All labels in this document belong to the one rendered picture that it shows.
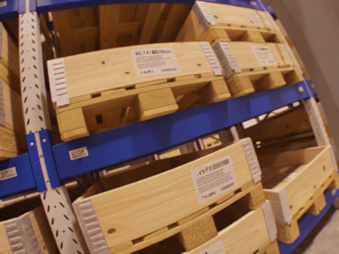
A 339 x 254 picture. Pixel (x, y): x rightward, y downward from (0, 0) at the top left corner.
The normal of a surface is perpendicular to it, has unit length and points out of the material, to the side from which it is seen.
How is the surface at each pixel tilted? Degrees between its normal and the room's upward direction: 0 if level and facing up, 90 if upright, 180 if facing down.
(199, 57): 90
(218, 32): 90
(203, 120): 90
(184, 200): 90
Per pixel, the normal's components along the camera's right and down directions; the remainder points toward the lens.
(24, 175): 0.27, -0.22
